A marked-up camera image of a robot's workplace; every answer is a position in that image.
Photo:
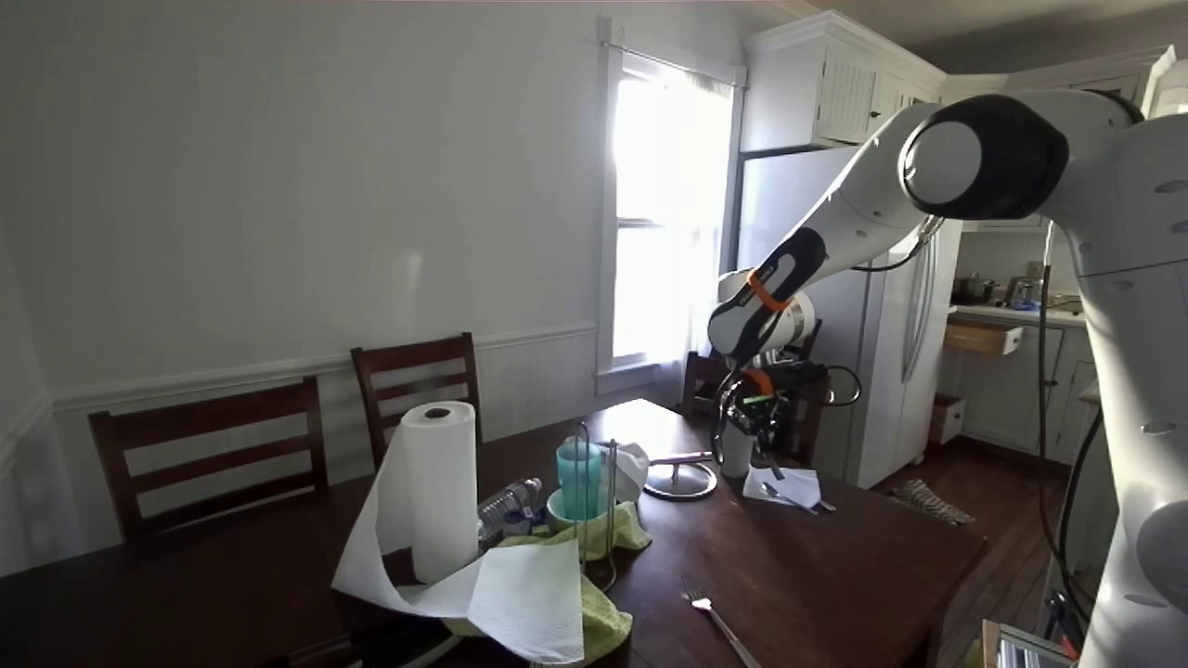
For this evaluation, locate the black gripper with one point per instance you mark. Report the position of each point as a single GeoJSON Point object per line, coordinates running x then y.
{"type": "Point", "coordinates": [776, 405]}

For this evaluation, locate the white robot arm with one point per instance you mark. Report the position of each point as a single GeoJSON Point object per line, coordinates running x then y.
{"type": "Point", "coordinates": [1114, 187]}

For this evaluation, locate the white kitchen paper sheet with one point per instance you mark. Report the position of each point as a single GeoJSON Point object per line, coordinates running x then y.
{"type": "Point", "coordinates": [785, 487]}

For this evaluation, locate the white kitchen counter cabinets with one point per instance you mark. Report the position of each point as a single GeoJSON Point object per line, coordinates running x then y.
{"type": "Point", "coordinates": [1025, 381]}

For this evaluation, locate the white refrigerator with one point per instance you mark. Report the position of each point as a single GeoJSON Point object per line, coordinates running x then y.
{"type": "Point", "coordinates": [884, 323]}

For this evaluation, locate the teal plastic cup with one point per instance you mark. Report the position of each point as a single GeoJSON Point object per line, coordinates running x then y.
{"type": "Point", "coordinates": [582, 479]}

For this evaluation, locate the silver fork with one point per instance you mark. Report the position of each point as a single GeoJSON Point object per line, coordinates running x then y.
{"type": "Point", "coordinates": [724, 629]}

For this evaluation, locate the green cloth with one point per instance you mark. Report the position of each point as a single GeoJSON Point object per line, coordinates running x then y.
{"type": "Point", "coordinates": [599, 568]}

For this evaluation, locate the window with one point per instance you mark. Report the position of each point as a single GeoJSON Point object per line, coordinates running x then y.
{"type": "Point", "coordinates": [671, 153]}

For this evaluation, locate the white upper cabinet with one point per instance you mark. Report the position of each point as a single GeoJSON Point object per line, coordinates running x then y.
{"type": "Point", "coordinates": [830, 80]}

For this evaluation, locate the right wooden chair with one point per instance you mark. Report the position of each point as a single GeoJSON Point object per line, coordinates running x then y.
{"type": "Point", "coordinates": [401, 378]}

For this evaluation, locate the wooden chair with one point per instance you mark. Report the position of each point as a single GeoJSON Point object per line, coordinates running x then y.
{"type": "Point", "coordinates": [401, 378]}
{"type": "Point", "coordinates": [208, 458]}

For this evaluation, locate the white paper towel roll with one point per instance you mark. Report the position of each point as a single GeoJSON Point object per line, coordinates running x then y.
{"type": "Point", "coordinates": [416, 548]}

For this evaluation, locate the left wooden chair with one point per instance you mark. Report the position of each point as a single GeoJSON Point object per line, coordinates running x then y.
{"type": "Point", "coordinates": [208, 458]}

